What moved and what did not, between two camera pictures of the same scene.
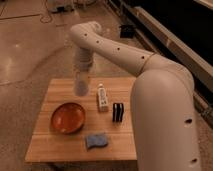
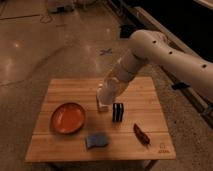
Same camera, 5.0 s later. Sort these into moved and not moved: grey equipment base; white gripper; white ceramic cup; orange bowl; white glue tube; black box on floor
Moved: white gripper; white ceramic cup
Not moved: grey equipment base; black box on floor; orange bowl; white glue tube
